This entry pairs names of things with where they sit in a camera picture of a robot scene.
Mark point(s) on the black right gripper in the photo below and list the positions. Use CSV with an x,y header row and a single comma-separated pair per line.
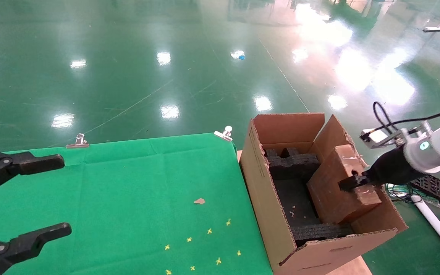
x,y
390,170

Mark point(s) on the notched black foam block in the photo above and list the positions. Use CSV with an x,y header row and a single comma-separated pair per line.
x,y
292,164

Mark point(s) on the green table cloth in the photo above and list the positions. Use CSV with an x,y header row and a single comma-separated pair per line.
x,y
128,191

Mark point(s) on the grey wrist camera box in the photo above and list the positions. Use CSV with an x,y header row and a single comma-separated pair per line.
x,y
374,138

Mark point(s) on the black plastic grid tray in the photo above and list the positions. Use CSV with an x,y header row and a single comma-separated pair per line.
x,y
434,189

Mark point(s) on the flat black foam sheet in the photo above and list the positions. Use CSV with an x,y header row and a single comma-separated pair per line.
x,y
292,198

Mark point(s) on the white pipe frame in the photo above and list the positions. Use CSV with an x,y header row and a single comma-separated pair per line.
x,y
434,221

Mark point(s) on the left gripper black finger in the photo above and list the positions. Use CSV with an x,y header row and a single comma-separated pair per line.
x,y
25,244
33,163

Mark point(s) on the large open cardboard carton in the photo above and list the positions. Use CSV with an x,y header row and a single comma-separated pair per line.
x,y
266,198

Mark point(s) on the small brown cardboard box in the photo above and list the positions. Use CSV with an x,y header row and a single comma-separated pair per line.
x,y
330,191

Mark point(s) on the silver camera mount bracket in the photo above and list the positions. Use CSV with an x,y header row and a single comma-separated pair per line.
x,y
399,137

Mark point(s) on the silver metal binder clip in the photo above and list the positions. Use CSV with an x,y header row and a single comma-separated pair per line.
x,y
224,134
79,143

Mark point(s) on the small cardboard scrap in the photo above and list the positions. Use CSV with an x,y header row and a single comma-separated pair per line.
x,y
199,201

